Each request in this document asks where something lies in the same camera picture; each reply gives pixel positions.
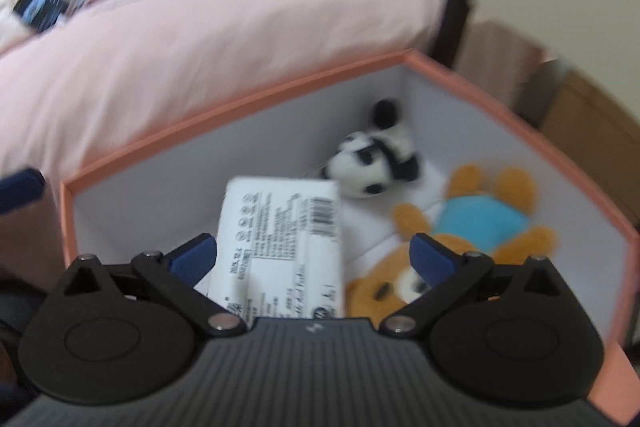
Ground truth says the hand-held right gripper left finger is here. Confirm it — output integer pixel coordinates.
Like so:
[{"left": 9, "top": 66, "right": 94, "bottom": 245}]
[{"left": 44, "top": 233, "right": 247, "bottom": 338}]

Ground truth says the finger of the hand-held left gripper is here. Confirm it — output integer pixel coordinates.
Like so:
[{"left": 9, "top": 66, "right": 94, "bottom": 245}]
[{"left": 0, "top": 167, "right": 48, "bottom": 216}]

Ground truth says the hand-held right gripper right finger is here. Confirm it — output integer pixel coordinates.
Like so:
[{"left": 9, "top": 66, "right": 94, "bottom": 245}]
[{"left": 378, "top": 233, "right": 583, "bottom": 337}]

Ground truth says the white printed packet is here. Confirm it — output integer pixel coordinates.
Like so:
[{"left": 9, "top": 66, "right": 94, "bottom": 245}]
[{"left": 194, "top": 176, "right": 347, "bottom": 329}]

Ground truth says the pink cardboard box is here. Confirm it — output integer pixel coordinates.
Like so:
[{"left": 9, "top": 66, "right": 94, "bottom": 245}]
[{"left": 59, "top": 49, "right": 640, "bottom": 427}]

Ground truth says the brown bear plush toy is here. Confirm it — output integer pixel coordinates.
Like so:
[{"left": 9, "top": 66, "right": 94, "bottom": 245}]
[{"left": 344, "top": 164, "right": 559, "bottom": 321}]

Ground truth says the panda plush toy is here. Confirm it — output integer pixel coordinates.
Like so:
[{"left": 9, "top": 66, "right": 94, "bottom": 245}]
[{"left": 321, "top": 99, "right": 424, "bottom": 198}]

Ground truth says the dark blue flat object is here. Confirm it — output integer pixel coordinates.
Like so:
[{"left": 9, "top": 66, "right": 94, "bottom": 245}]
[{"left": 12, "top": 0, "right": 72, "bottom": 34}]

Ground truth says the brown cardboard box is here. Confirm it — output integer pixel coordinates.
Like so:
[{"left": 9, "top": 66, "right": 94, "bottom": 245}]
[{"left": 537, "top": 66, "right": 640, "bottom": 228}]

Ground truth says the pink blanket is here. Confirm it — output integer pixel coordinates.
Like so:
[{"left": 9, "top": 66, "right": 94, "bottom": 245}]
[{"left": 0, "top": 0, "right": 468, "bottom": 288}]

